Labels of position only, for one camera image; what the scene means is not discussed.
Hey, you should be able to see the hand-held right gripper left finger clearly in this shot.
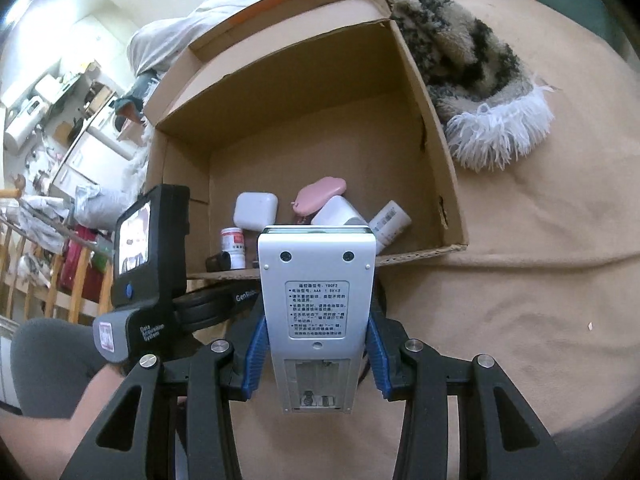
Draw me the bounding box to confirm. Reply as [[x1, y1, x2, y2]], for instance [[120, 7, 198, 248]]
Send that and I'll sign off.
[[60, 300, 271, 480]]

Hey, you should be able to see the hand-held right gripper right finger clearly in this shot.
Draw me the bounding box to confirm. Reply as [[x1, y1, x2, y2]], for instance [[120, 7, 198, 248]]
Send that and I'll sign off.
[[365, 305, 571, 480]]

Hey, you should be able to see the grey remote control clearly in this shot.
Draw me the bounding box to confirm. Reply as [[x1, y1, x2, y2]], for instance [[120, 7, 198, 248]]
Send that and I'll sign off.
[[257, 225, 377, 416]]

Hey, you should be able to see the cardboard box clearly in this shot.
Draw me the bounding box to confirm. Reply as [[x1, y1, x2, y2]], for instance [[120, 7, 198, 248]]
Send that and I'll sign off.
[[142, 0, 471, 281]]

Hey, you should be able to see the person's left forearm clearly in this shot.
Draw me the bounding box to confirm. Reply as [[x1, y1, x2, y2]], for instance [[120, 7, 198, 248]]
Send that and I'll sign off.
[[10, 362, 188, 461]]

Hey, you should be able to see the red bag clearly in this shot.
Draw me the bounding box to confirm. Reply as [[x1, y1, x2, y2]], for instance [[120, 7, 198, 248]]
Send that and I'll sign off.
[[60, 225, 113, 303]]

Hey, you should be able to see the grey stuffed bag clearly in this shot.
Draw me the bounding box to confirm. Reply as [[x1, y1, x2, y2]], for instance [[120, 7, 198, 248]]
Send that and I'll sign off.
[[75, 184, 146, 228]]

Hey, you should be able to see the red label pill bottle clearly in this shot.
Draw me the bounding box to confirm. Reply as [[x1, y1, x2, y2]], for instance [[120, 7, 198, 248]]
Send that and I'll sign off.
[[221, 227, 247, 270]]

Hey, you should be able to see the person's grey trouser leg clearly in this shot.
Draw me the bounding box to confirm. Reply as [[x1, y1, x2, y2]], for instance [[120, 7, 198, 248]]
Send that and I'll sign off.
[[10, 317, 118, 418]]

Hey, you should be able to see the white rounded case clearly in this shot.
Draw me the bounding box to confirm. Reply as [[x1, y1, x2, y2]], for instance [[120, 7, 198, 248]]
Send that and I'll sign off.
[[233, 191, 278, 231]]

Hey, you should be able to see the wooden railing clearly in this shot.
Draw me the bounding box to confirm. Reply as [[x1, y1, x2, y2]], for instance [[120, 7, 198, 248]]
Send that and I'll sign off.
[[0, 187, 116, 321]]

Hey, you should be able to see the white cabinet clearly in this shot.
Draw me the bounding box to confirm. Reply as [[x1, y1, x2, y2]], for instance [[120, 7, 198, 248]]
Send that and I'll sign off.
[[50, 110, 146, 196]]

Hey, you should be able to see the small white pill bottle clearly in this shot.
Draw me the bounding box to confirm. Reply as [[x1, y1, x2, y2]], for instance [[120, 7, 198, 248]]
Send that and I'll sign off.
[[369, 201, 412, 253]]

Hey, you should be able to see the white charger block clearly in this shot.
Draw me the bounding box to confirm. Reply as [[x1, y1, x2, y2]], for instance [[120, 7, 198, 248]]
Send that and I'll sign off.
[[311, 196, 368, 227]]

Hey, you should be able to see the pink pouch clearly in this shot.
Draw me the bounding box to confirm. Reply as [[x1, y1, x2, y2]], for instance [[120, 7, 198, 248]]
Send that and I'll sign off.
[[291, 176, 347, 223]]

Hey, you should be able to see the white kitchen appliance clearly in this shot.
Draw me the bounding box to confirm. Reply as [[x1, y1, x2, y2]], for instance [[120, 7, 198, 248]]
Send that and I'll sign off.
[[5, 97, 43, 151]]

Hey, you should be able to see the white duvet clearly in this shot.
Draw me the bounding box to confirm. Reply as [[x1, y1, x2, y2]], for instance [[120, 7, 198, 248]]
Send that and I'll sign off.
[[126, 0, 463, 76]]

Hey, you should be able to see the fluffy patterned blanket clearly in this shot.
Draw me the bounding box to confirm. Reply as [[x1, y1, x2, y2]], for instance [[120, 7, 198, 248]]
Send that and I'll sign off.
[[382, 0, 556, 171]]

